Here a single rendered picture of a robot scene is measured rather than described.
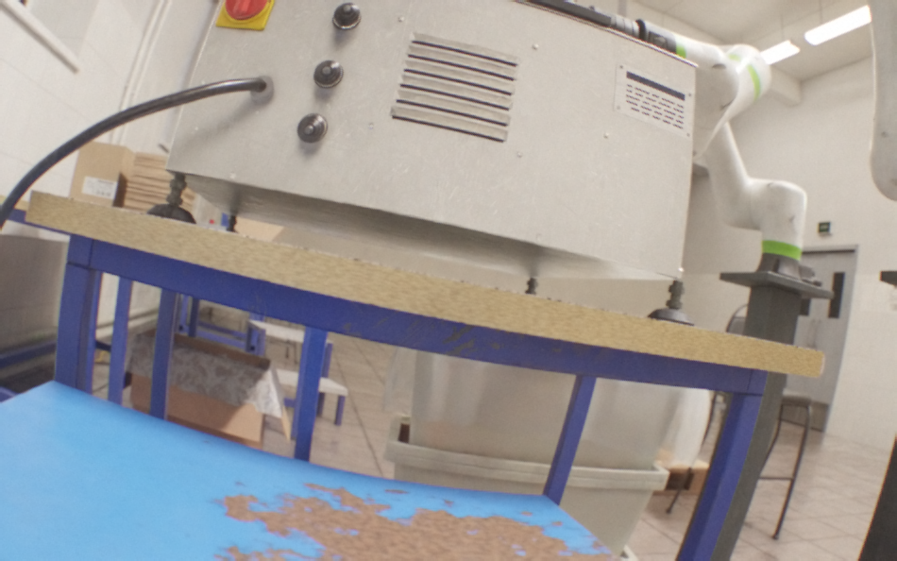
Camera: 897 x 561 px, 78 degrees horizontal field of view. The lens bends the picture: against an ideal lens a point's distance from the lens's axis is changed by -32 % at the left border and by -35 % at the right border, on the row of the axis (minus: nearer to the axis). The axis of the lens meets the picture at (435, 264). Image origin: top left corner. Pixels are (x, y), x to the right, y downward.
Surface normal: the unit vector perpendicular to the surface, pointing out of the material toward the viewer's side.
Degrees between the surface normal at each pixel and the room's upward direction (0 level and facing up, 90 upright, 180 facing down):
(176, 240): 90
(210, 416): 65
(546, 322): 90
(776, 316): 90
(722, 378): 90
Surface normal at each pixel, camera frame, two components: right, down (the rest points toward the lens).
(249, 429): 0.24, -0.42
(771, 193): -0.70, -0.24
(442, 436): 0.00, 0.07
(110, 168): 0.21, 0.00
